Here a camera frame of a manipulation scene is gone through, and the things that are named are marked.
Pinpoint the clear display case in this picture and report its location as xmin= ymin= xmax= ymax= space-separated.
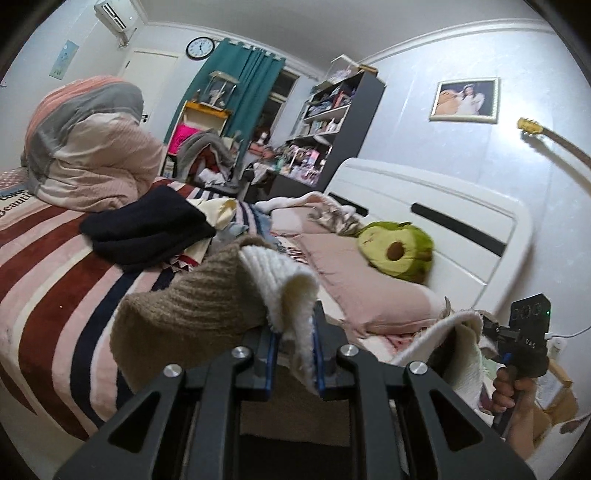
xmin=203 ymin=70 xmax=241 ymax=110

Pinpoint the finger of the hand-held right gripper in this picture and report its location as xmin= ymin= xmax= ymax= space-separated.
xmin=482 ymin=318 xmax=514 ymax=360

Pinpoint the round wall clock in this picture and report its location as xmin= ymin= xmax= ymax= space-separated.
xmin=185 ymin=36 xmax=216 ymax=62

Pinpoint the white bed headboard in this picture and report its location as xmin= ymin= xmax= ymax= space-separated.
xmin=323 ymin=157 xmax=534 ymax=317

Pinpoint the beige plaid blanket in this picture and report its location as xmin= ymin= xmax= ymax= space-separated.
xmin=307 ymin=202 xmax=366 ymax=239

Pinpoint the pink pillow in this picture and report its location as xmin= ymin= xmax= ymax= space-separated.
xmin=294 ymin=232 xmax=448 ymax=337

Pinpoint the wooden nightstand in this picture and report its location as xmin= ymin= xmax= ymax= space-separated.
xmin=530 ymin=359 xmax=581 ymax=428

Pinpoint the brown knit fleece-lined sweater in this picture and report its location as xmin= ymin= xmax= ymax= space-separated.
xmin=110 ymin=234 xmax=498 ymax=412

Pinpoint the white door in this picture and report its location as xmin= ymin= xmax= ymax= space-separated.
xmin=116 ymin=48 xmax=181 ymax=155

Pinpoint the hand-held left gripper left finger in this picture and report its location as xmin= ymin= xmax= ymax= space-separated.
xmin=53 ymin=327 xmax=279 ymax=480

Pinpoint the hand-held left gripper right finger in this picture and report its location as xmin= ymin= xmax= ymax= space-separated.
xmin=311 ymin=301 xmax=539 ymax=480

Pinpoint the grey clothes pile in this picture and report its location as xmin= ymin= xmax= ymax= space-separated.
xmin=175 ymin=128 xmax=242 ymax=186

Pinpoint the small wall poster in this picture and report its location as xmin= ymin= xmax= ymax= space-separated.
xmin=49 ymin=40 xmax=81 ymax=79

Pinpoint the person's right forearm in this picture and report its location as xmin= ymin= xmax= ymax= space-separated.
xmin=501 ymin=392 xmax=544 ymax=463

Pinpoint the white air conditioner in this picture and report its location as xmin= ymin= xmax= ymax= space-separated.
xmin=93 ymin=0 xmax=140 ymax=37

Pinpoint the pink grey rolled quilt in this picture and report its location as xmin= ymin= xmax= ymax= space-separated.
xmin=20 ymin=76 xmax=166 ymax=214

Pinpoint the framed wall picture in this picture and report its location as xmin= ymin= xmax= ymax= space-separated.
xmin=429 ymin=77 xmax=501 ymax=125

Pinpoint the yellow white shelf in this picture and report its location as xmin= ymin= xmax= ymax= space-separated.
xmin=163 ymin=100 xmax=232 ymax=182

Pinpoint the avocado plush toy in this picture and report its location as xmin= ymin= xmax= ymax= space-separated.
xmin=357 ymin=221 xmax=436 ymax=284

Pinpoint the black folded garment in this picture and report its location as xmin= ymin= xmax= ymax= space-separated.
xmin=80 ymin=188 xmax=218 ymax=273

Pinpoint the white charger cable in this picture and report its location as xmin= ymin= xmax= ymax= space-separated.
xmin=546 ymin=322 xmax=591 ymax=360

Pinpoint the dark grey bookshelf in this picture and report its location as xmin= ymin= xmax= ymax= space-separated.
xmin=269 ymin=68 xmax=387 ymax=200

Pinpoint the clear box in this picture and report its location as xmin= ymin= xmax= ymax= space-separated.
xmin=328 ymin=54 xmax=366 ymax=85

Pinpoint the person's right hand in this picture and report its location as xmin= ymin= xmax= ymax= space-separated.
xmin=488 ymin=364 xmax=533 ymax=415

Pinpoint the cream cloth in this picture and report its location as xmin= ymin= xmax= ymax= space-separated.
xmin=198 ymin=196 xmax=242 ymax=232

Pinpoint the red striped blanket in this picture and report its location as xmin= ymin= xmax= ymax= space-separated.
xmin=0 ymin=175 xmax=282 ymax=444

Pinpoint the teal curtain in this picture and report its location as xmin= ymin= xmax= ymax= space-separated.
xmin=163 ymin=38 xmax=286 ymax=155

